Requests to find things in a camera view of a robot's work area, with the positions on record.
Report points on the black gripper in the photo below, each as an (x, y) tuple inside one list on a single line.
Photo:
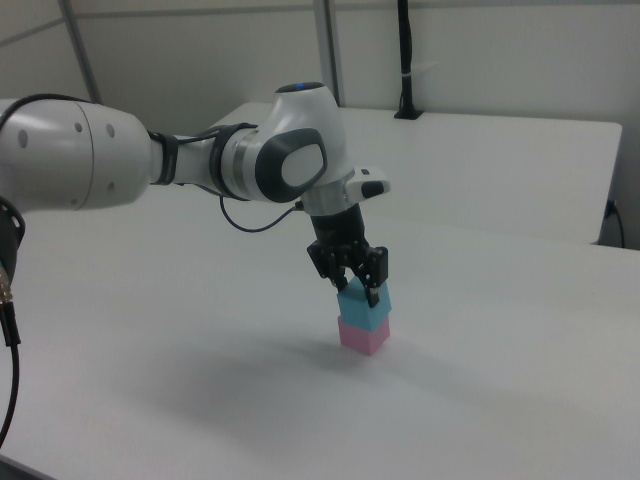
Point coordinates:
[(337, 227)]

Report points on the blue cube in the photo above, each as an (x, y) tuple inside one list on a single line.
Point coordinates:
[(357, 311)]

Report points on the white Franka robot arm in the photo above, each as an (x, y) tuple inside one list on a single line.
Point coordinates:
[(75, 155)]

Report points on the pink cube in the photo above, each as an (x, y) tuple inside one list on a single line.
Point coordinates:
[(365, 342)]

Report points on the grey partition frame post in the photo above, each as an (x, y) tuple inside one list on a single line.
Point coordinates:
[(327, 50), (82, 50)]

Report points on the black camera stand pole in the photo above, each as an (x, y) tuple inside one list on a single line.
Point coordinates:
[(405, 50)]

